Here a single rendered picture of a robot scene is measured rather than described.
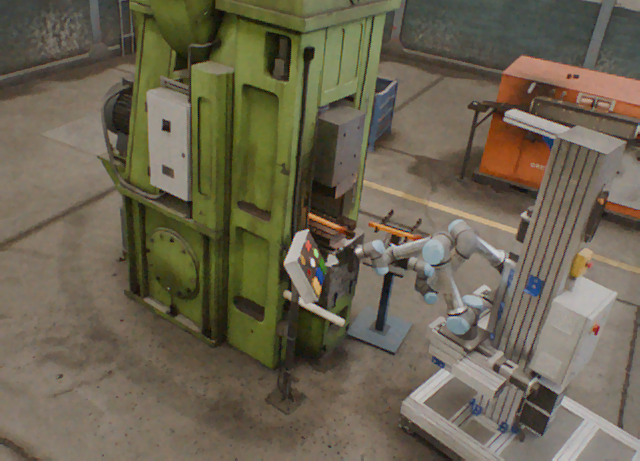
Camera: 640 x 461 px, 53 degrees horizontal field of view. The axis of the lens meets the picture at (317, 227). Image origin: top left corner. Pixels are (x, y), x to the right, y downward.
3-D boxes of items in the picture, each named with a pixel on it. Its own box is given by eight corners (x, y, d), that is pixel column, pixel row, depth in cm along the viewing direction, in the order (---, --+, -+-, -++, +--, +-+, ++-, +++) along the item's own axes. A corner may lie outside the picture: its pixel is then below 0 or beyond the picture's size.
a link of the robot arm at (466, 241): (487, 245, 361) (435, 308, 377) (478, 235, 370) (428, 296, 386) (473, 237, 355) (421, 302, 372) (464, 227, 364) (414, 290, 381)
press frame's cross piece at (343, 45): (357, 92, 391) (367, 13, 366) (319, 108, 361) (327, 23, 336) (299, 74, 411) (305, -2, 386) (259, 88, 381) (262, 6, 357)
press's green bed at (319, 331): (348, 335, 474) (356, 284, 450) (320, 362, 447) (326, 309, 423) (289, 304, 499) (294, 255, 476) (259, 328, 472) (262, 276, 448)
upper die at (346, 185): (352, 188, 402) (354, 174, 397) (335, 199, 387) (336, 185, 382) (299, 167, 421) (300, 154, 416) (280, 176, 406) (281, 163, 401)
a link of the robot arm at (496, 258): (508, 281, 394) (452, 242, 368) (497, 267, 407) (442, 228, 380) (522, 267, 391) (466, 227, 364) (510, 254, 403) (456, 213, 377)
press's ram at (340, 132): (365, 168, 407) (374, 108, 386) (332, 188, 379) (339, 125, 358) (312, 148, 426) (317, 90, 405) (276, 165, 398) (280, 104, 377)
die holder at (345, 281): (357, 284, 450) (365, 231, 427) (326, 309, 423) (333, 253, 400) (294, 254, 476) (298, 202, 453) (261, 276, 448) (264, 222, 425)
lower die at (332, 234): (346, 236, 420) (347, 225, 415) (329, 248, 405) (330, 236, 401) (295, 213, 439) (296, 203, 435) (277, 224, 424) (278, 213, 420)
